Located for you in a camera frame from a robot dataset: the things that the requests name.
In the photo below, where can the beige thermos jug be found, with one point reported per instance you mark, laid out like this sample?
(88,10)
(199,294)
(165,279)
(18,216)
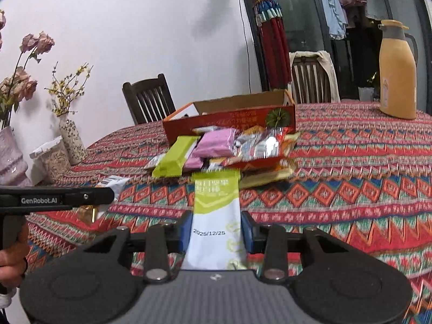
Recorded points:
(396,84)

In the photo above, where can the tall pink ceramic vase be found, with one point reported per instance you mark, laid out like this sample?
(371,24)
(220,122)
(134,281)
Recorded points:
(11,158)

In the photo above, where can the pink snack packet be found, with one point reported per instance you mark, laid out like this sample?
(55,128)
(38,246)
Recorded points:
(194,164)
(216,143)

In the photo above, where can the small silver packet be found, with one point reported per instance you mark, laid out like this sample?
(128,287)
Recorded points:
(154,163)

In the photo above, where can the yellow flower sprigs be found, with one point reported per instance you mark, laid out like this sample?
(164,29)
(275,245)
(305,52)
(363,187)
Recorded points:
(61,89)

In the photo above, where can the gold striped packet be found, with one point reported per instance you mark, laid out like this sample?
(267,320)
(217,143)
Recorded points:
(266,177)

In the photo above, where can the clear grain container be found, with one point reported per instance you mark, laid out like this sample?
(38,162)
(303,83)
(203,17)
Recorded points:
(55,165)

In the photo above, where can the dried pink roses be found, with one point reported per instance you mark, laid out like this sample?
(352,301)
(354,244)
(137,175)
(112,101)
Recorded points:
(37,42)

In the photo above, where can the dark wooden chair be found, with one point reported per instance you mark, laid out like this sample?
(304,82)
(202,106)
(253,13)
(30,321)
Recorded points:
(145,83)

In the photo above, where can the small speckled vase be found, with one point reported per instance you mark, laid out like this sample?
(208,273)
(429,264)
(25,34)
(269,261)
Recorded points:
(72,141)

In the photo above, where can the green and white snack packet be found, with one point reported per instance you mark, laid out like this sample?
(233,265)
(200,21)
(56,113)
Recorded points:
(216,216)

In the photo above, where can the red cardboard box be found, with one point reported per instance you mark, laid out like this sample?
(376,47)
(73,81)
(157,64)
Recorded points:
(222,118)

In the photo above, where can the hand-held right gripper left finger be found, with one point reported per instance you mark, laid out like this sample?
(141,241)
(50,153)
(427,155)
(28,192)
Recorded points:
(184,233)

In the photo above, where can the gold clear snack packet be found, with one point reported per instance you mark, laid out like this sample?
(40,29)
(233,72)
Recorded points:
(87,214)

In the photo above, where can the white pot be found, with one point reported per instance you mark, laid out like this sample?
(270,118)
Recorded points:
(366,93)

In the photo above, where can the red patterned tablecloth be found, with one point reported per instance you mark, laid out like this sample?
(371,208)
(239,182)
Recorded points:
(337,175)

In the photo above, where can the light blue hanging shirt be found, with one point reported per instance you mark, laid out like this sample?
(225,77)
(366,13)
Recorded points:
(332,10)

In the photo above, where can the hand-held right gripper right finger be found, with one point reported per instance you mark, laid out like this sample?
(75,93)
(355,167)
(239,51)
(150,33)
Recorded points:
(246,233)

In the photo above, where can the dark framed glass sliding door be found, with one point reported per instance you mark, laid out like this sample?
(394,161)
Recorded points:
(303,17)

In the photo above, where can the red hanging decoration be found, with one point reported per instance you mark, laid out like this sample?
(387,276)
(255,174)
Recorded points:
(275,50)

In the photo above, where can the brown slatted wooden chair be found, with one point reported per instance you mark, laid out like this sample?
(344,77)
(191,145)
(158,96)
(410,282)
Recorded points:
(303,62)

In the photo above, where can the chair with draped cloth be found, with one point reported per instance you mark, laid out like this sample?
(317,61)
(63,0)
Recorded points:
(329,71)

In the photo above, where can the person's left hand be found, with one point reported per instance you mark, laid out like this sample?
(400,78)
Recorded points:
(13,263)

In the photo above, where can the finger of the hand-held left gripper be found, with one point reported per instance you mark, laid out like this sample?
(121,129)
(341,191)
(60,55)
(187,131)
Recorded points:
(94,195)

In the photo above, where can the white printed snack packet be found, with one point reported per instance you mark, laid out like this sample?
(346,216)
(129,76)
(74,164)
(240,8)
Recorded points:
(114,183)

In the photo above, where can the orange packet with clear window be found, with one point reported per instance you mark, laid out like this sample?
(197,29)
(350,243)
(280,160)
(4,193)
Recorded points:
(260,145)

